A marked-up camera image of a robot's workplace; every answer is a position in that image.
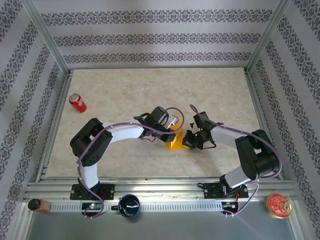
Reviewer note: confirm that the yellow square paper sheet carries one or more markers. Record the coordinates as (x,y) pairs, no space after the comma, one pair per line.
(176,145)

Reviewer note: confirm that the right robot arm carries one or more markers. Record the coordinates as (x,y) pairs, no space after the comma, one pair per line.
(260,160)

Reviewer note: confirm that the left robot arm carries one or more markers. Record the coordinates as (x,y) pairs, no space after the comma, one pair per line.
(90,147)

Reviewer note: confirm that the dark blue mug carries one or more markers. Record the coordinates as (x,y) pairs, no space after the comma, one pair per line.
(128,206)

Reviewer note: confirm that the red soda can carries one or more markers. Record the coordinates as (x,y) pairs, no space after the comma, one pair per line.
(77,103)

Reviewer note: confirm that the small circuit board green light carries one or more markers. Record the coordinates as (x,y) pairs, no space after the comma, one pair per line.
(92,206)

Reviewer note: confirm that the red round tin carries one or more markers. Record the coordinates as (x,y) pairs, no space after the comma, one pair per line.
(277,205)

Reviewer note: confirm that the orange bottle with black cap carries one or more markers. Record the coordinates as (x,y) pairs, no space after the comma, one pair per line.
(40,205)

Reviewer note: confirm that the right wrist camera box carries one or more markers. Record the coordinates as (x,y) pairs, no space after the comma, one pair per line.
(192,125)

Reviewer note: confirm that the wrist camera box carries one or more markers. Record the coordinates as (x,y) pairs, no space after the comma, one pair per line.
(192,125)
(173,120)

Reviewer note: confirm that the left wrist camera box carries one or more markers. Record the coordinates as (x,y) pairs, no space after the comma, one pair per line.
(173,120)

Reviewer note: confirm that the aluminium table edge rail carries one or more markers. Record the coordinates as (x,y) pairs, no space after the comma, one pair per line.
(162,191)

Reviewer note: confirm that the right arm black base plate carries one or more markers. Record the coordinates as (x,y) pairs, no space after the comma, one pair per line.
(211,191)

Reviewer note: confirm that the aluminium side rail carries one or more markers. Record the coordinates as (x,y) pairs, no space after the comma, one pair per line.
(60,100)
(256,100)

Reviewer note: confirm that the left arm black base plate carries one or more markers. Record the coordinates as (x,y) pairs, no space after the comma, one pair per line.
(108,191)

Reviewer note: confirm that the aluminium frame post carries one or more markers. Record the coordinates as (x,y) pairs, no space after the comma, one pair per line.
(48,37)
(267,37)

